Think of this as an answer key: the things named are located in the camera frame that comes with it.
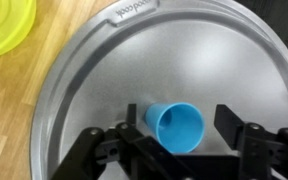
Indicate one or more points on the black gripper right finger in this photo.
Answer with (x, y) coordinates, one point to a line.
(229, 126)

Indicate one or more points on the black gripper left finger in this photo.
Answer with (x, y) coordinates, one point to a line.
(132, 115)

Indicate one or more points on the small blue plastic cup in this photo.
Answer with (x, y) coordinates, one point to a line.
(180, 130)

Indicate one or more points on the yellow plastic bowl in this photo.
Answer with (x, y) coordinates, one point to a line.
(4, 26)

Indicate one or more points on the round grey metal tray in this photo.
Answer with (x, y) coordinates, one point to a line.
(184, 60)

